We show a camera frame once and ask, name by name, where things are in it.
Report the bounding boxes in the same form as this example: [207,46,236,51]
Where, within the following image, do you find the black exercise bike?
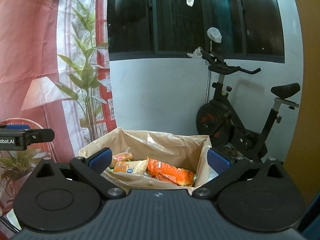
[195,47,301,163]

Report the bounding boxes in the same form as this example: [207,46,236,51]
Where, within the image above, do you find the bread packet in box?
[113,159,149,175]

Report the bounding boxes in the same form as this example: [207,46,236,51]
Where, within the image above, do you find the orange wooden door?
[283,0,320,201]

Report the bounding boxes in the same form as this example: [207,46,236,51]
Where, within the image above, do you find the pink printed backdrop curtain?
[1,0,116,219]

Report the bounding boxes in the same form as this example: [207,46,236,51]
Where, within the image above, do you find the orange snack bag in box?
[147,158,194,186]

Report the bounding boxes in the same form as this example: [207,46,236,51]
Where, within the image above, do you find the dark window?
[107,0,285,63]

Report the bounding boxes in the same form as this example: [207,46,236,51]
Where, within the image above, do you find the cardboard box with plastic liner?
[79,127,211,194]

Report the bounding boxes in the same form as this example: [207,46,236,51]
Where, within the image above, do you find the clear-window cracker packet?
[110,152,134,167]

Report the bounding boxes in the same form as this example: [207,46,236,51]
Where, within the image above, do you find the white plastic bag on pole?
[207,27,222,43]

